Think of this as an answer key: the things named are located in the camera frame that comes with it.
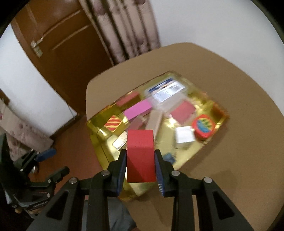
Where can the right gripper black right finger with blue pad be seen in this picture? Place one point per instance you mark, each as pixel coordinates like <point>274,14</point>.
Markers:
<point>215,209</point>

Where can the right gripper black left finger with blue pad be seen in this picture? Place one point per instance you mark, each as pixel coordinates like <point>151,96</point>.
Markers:
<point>65,210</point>

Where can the white zigzag patterned box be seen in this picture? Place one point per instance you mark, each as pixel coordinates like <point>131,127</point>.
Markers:
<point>184,135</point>

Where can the red rectangular box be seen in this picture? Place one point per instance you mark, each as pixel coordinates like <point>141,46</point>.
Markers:
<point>140,156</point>

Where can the yellow orange striped cube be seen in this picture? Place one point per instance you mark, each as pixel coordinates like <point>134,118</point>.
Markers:
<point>113,123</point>

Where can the gold metallic box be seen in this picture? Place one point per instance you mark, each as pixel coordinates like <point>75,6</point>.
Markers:
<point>154,121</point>

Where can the pink rectangular box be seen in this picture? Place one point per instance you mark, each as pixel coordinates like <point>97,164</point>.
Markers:
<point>140,108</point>

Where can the brown wooden block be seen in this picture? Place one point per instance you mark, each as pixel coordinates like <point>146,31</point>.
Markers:
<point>128,99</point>

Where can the red round tape measure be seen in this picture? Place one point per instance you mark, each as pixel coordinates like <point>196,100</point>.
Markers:
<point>203,127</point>

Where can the gold tray box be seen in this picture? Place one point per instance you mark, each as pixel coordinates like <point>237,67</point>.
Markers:
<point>101,96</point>

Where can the clear plastic labelled container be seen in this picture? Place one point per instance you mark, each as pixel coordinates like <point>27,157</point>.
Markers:
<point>166,95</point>

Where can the brown wooden door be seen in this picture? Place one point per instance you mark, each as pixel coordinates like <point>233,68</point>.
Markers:
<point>73,53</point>

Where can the patterned curtain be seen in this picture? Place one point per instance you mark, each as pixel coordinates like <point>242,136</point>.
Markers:
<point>126,29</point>

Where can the door handle plate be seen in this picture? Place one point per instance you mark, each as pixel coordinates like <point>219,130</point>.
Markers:
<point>35,47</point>

